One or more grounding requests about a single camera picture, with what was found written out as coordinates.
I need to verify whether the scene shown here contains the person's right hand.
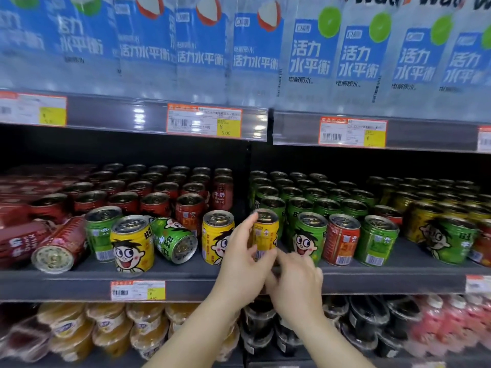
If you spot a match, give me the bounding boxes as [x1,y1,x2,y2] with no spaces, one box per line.
[264,248,325,330]

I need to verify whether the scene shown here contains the person's left hand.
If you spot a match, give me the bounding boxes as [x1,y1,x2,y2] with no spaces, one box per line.
[209,212,279,311]

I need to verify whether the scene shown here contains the rows of green cans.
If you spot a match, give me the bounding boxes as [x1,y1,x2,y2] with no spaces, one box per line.
[248,170,400,267]

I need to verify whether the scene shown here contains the grey metal shelf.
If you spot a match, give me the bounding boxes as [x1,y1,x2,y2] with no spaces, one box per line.
[0,340,491,368]
[0,237,491,303]
[0,87,491,154]

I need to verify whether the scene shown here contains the rows of red cans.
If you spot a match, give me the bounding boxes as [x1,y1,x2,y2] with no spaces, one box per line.
[29,163,235,226]

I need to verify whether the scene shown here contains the rows of yellow cans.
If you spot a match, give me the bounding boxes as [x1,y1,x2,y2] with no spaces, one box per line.
[366,176,491,244]

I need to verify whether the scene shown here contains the person's left forearm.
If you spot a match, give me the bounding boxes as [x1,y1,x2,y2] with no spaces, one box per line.
[144,298,250,368]

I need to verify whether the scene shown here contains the group of black jelly cups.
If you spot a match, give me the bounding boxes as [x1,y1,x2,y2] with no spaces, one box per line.
[239,294,417,359]

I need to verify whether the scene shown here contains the orange yellow price tag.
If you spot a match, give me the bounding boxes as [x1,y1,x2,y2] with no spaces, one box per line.
[166,103,243,139]
[318,117,388,149]
[477,125,491,153]
[0,90,68,128]
[464,274,491,295]
[110,280,167,302]

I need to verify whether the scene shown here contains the group of yellow jelly cups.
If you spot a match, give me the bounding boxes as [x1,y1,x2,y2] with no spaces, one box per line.
[36,302,241,363]

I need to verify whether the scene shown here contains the row of pink drink bottles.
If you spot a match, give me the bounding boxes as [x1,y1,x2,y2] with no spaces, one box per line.
[406,294,491,353]

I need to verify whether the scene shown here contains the row of blue label bottles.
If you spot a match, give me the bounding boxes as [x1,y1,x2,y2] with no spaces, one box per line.
[0,0,491,123]

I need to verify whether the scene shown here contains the group of red jelly cups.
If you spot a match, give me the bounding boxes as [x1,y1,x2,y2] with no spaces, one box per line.
[0,302,53,364]

